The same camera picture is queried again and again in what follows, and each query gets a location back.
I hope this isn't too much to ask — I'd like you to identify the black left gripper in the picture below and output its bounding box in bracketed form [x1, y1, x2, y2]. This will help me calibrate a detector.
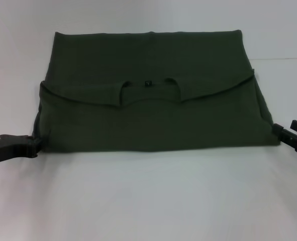
[0, 134, 42, 166]

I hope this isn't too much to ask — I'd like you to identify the dark green printed t-shirt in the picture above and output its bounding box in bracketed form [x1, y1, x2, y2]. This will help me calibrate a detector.
[32, 29, 282, 154]

